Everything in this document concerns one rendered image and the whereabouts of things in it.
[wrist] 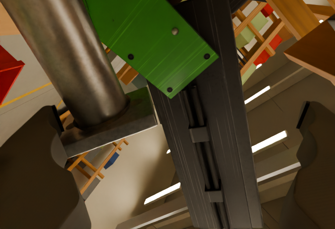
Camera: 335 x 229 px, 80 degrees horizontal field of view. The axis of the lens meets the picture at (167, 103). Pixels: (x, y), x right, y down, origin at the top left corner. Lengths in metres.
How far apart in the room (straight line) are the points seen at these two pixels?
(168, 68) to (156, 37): 0.06
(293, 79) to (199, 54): 7.52
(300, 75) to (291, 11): 6.74
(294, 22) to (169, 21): 0.87
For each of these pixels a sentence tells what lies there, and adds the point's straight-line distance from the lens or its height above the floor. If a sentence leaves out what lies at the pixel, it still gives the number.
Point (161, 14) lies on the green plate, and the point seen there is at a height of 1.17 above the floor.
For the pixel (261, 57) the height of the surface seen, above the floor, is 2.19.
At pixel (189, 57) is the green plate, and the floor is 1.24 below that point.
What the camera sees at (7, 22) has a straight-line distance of 0.62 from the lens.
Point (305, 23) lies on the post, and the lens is 1.16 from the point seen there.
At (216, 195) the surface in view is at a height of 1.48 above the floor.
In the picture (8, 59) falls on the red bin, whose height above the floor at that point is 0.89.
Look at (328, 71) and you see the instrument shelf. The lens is 0.62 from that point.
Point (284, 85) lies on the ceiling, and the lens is 7.86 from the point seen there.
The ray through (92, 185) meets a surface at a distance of 5.91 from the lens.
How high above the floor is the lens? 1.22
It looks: 8 degrees up
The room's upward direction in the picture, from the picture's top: 136 degrees clockwise
